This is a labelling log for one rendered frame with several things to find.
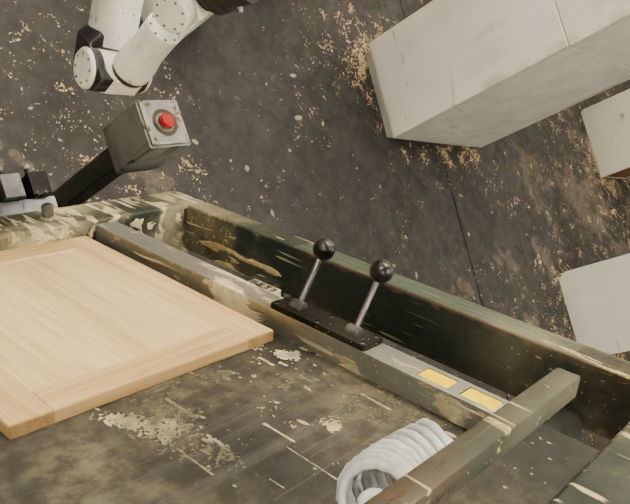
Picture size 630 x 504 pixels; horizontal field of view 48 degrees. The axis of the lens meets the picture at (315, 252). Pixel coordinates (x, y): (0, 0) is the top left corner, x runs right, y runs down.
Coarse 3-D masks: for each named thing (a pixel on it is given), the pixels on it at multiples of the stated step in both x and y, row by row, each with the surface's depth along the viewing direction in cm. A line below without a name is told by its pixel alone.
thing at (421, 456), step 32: (544, 384) 55; (576, 384) 56; (512, 416) 50; (544, 416) 53; (384, 448) 54; (416, 448) 54; (448, 448) 45; (480, 448) 46; (352, 480) 54; (384, 480) 57; (416, 480) 42; (448, 480) 42
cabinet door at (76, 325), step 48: (0, 288) 121; (48, 288) 123; (96, 288) 125; (144, 288) 127; (0, 336) 105; (48, 336) 106; (96, 336) 108; (144, 336) 109; (192, 336) 111; (240, 336) 111; (0, 384) 92; (48, 384) 93; (96, 384) 94; (144, 384) 97
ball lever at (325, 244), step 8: (320, 240) 117; (328, 240) 117; (320, 248) 116; (328, 248) 116; (320, 256) 116; (328, 256) 116; (312, 272) 117; (312, 280) 117; (304, 288) 117; (304, 296) 117; (296, 304) 116; (304, 304) 116
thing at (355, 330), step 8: (376, 264) 109; (384, 264) 109; (376, 272) 109; (384, 272) 108; (392, 272) 109; (376, 280) 109; (384, 280) 109; (376, 288) 110; (368, 296) 110; (368, 304) 110; (360, 312) 110; (360, 320) 109; (352, 328) 109; (360, 328) 109
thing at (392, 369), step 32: (96, 224) 150; (128, 256) 144; (160, 256) 136; (192, 256) 138; (192, 288) 131; (224, 288) 125; (256, 288) 125; (256, 320) 121; (288, 320) 115; (320, 352) 112; (352, 352) 107; (384, 352) 106; (384, 384) 104; (416, 384) 100; (448, 416) 97; (480, 416) 94
